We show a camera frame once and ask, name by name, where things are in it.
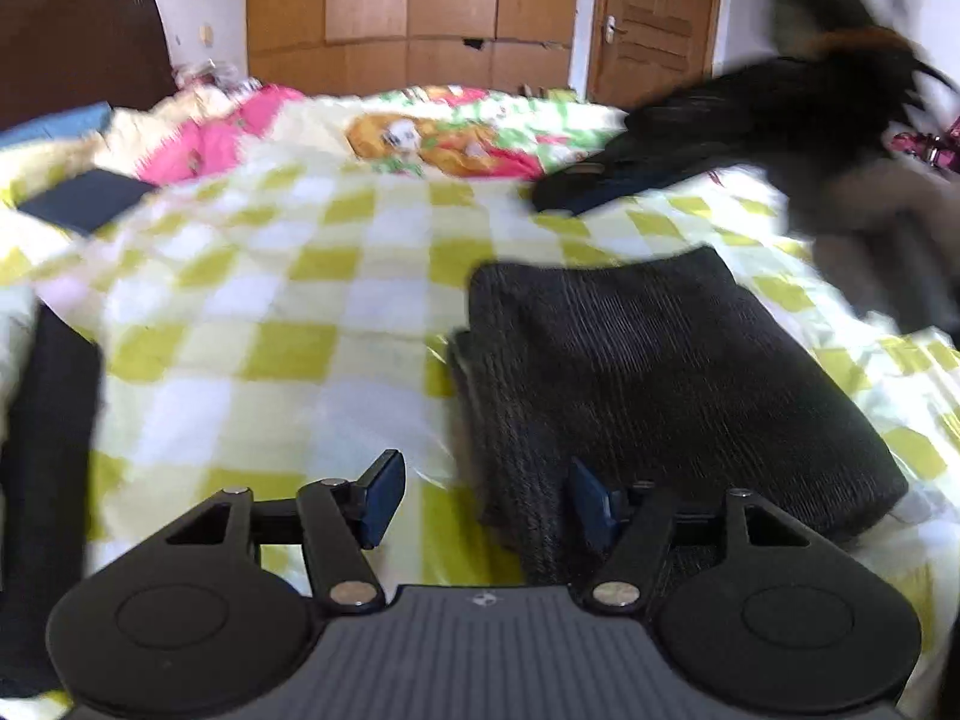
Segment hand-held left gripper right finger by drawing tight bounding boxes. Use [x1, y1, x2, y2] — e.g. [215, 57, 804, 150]
[566, 457, 817, 614]

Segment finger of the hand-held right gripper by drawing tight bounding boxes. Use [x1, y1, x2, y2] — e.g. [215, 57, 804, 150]
[531, 156, 680, 218]

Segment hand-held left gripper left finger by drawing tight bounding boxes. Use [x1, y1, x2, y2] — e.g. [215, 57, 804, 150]
[163, 450, 408, 610]

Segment dark grey knit pants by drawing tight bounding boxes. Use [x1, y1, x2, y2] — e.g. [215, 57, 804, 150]
[448, 246, 911, 587]

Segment person's right forearm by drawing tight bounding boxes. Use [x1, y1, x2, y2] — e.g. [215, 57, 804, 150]
[780, 150, 960, 332]

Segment wooden door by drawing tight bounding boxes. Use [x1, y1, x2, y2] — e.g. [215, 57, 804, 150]
[586, 0, 726, 111]

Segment pink patterned item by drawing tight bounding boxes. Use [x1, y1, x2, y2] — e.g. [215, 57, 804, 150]
[891, 116, 960, 175]

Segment yellow checked cartoon blanket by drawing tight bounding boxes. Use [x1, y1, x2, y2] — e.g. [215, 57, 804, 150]
[0, 82, 960, 720]

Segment wooden wardrobe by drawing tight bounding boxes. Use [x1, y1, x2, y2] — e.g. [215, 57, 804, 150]
[245, 0, 584, 96]

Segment black cloth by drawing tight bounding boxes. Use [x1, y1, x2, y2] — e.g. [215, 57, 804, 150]
[0, 306, 104, 697]

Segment pink cloth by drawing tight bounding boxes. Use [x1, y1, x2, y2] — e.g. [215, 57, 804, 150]
[139, 85, 302, 186]

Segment small clutter pile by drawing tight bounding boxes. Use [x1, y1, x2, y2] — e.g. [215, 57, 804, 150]
[175, 58, 250, 92]

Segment blue cloth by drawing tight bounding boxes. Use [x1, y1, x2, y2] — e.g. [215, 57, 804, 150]
[0, 105, 113, 149]

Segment dark wooden headboard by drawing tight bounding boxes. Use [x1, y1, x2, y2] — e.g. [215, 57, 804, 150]
[0, 0, 179, 134]

